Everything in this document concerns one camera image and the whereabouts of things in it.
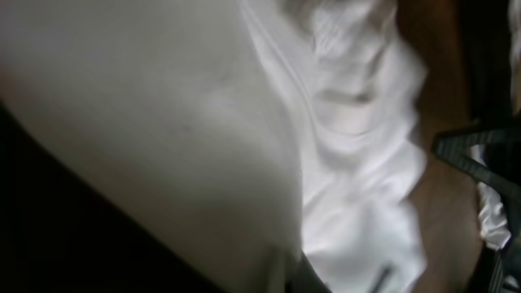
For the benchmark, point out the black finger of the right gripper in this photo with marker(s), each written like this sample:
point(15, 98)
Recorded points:
point(450, 147)

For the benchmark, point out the folded black shirt with logo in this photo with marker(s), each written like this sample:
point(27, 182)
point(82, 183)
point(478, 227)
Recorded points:
point(58, 235)

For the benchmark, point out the white t-shirt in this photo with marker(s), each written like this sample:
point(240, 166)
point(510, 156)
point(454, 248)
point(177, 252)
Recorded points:
point(246, 136)

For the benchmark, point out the white cloth under pile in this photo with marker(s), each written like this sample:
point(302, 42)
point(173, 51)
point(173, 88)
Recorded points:
point(492, 218)

